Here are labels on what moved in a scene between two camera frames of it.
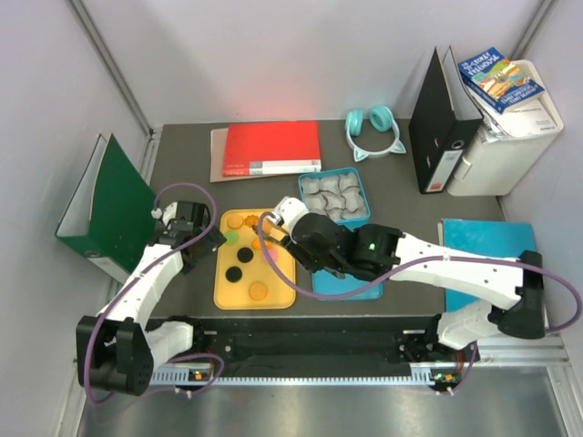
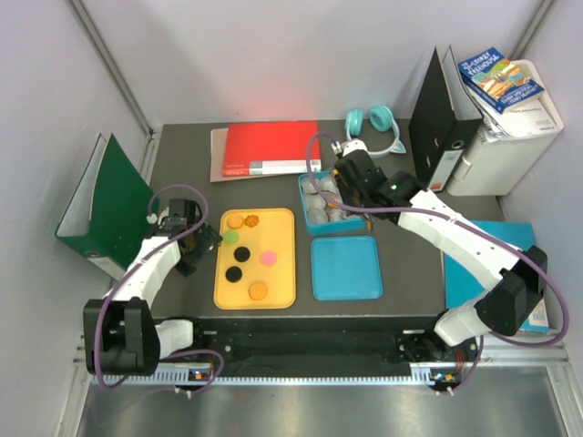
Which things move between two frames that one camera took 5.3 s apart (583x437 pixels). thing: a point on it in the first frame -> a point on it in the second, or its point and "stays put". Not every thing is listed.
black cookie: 233,274 stays put
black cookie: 245,254 stays put
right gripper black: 299,253 -> 342,188
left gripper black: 211,241 stays put
